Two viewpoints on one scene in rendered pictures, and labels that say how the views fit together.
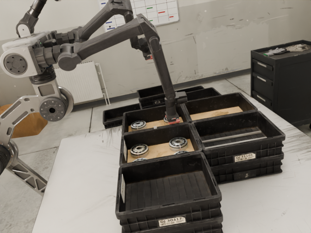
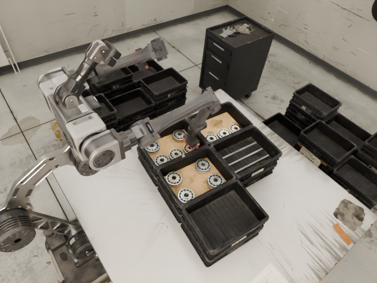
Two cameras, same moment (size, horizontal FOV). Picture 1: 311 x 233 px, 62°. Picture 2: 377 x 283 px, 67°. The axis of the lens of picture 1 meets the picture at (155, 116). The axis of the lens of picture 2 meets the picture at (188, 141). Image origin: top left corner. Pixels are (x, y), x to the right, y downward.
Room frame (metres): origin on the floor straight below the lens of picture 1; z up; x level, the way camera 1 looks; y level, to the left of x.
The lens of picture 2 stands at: (0.38, 0.67, 2.35)
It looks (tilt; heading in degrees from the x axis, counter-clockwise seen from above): 49 degrees down; 323
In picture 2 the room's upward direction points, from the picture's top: 7 degrees clockwise
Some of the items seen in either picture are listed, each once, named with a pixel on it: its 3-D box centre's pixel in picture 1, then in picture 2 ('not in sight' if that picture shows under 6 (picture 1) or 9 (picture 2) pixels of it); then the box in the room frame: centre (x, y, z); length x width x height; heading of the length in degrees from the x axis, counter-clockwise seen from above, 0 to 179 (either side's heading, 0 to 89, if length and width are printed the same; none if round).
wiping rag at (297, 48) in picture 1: (297, 47); (244, 27); (2.54, -1.54, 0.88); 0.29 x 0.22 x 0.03; 95
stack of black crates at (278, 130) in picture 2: not in sight; (281, 136); (1.47, -1.32, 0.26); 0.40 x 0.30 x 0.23; 5
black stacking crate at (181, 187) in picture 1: (166, 191); (224, 218); (0.85, 0.01, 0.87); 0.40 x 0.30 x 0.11; 90
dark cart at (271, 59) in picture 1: (287, 90); (232, 66); (2.48, -1.43, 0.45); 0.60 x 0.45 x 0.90; 95
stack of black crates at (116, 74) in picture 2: (158, 108); (111, 90); (2.80, -0.04, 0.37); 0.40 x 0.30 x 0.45; 95
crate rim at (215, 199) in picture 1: (164, 181); (225, 213); (0.85, 0.01, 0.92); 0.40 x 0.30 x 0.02; 90
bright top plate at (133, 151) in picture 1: (139, 149); (174, 178); (1.22, 0.12, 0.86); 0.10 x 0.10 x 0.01
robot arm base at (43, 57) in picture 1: (44, 57); (124, 141); (1.15, 0.42, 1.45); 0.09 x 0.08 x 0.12; 5
